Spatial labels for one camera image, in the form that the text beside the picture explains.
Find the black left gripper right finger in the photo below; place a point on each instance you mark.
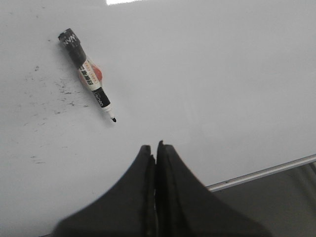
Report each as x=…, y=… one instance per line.
x=186, y=208

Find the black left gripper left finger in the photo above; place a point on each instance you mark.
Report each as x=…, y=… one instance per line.
x=127, y=209

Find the black white whiteboard marker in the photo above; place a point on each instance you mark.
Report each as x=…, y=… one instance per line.
x=89, y=74

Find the white whiteboard with metal frame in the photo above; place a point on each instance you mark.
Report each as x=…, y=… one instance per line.
x=231, y=84

